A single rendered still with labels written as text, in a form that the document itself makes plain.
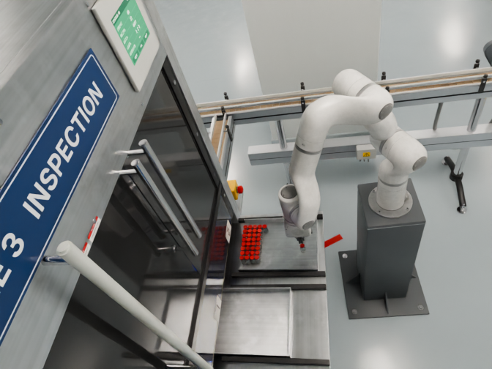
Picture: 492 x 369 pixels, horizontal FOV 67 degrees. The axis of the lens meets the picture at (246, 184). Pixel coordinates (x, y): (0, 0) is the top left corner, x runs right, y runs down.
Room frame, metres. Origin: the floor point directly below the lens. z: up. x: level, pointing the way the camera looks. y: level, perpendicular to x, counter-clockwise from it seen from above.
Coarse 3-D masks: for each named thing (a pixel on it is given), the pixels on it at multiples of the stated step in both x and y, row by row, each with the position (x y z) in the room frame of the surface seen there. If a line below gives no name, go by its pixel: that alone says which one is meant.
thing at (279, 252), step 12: (276, 228) 0.96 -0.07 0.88; (312, 228) 0.90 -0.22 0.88; (264, 240) 0.92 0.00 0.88; (276, 240) 0.90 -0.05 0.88; (288, 240) 0.88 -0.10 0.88; (312, 240) 0.84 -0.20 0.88; (264, 252) 0.86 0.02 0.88; (276, 252) 0.84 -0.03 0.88; (288, 252) 0.82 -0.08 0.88; (300, 252) 0.80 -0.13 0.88; (312, 252) 0.79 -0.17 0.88; (252, 264) 0.83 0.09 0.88; (264, 264) 0.80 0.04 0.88; (276, 264) 0.79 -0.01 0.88; (288, 264) 0.77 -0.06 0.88; (300, 264) 0.75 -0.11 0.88; (312, 264) 0.73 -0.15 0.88
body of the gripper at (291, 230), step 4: (284, 220) 0.81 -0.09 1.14; (284, 224) 0.81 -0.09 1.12; (288, 228) 0.79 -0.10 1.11; (292, 228) 0.79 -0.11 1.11; (296, 228) 0.78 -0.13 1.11; (288, 232) 0.79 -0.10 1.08; (292, 232) 0.79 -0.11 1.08; (296, 232) 0.78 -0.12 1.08; (300, 232) 0.78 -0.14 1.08; (304, 232) 0.77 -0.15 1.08; (308, 232) 0.77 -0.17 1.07; (288, 236) 0.79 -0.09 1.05; (292, 236) 0.79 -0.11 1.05; (296, 236) 0.78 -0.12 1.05; (300, 236) 0.78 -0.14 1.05; (304, 236) 0.77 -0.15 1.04
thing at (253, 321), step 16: (224, 288) 0.74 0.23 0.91; (240, 288) 0.72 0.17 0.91; (256, 288) 0.70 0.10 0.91; (272, 288) 0.67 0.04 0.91; (288, 288) 0.65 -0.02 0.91; (224, 304) 0.69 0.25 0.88; (240, 304) 0.67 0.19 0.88; (256, 304) 0.65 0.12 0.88; (272, 304) 0.62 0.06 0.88; (288, 304) 0.60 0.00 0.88; (224, 320) 0.63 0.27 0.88; (240, 320) 0.60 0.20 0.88; (256, 320) 0.58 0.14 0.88; (272, 320) 0.56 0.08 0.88; (288, 320) 0.54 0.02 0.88; (224, 336) 0.56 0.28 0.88; (240, 336) 0.54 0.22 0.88; (256, 336) 0.52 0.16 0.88; (272, 336) 0.50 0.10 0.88; (288, 336) 0.47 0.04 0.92; (224, 352) 0.49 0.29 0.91; (240, 352) 0.49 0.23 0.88; (256, 352) 0.47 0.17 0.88; (272, 352) 0.45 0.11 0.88; (288, 352) 0.42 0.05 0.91
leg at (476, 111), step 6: (474, 102) 1.41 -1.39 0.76; (480, 102) 1.37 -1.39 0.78; (474, 108) 1.39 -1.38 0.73; (480, 108) 1.37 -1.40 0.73; (474, 114) 1.38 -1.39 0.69; (480, 114) 1.37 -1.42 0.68; (474, 120) 1.37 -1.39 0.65; (468, 126) 1.40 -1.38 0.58; (474, 126) 1.37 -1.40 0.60; (462, 150) 1.38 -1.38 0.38; (468, 150) 1.37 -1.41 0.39; (462, 156) 1.38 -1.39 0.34; (456, 162) 1.40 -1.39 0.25; (462, 162) 1.37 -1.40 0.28; (456, 168) 1.38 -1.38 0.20; (462, 168) 1.37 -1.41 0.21; (456, 174) 1.38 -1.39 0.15
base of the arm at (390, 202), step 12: (372, 192) 0.98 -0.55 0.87; (384, 192) 0.88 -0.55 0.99; (396, 192) 0.85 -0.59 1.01; (408, 192) 0.92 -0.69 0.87; (372, 204) 0.92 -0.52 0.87; (384, 204) 0.88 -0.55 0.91; (396, 204) 0.85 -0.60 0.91; (408, 204) 0.86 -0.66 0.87; (384, 216) 0.84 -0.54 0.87; (396, 216) 0.82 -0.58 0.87
